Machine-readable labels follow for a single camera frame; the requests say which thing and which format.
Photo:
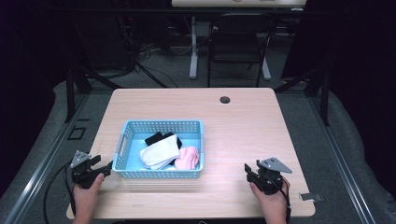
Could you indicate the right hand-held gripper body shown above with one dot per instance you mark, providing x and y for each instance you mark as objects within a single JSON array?
[{"x": 270, "y": 180}]

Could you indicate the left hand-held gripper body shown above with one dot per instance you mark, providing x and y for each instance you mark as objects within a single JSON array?
[{"x": 81, "y": 175}]

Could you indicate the blue perforated plastic basket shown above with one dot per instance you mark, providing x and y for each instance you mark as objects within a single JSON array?
[{"x": 130, "y": 149}]

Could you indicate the person's left hand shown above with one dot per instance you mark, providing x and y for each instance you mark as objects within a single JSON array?
[{"x": 84, "y": 196}]

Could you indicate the person's right hand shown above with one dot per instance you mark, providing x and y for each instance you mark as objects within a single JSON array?
[{"x": 274, "y": 202}]

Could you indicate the white sock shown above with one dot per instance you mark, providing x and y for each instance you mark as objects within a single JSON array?
[{"x": 160, "y": 152}]

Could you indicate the black sock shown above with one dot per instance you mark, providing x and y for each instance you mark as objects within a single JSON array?
[{"x": 154, "y": 138}]

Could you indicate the pink sock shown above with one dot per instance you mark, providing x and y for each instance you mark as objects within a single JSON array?
[{"x": 187, "y": 158}]

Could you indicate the black folding chair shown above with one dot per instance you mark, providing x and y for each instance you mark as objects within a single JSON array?
[{"x": 236, "y": 46}]

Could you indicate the white-legged desk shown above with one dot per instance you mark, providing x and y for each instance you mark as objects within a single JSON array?
[{"x": 193, "y": 56}]

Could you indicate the aluminium floor rail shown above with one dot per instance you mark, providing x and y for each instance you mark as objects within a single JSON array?
[
  {"x": 342, "y": 171},
  {"x": 43, "y": 171}
]

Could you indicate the black metal frame stand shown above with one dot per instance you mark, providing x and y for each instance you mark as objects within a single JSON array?
[
  {"x": 70, "y": 93},
  {"x": 324, "y": 99}
]

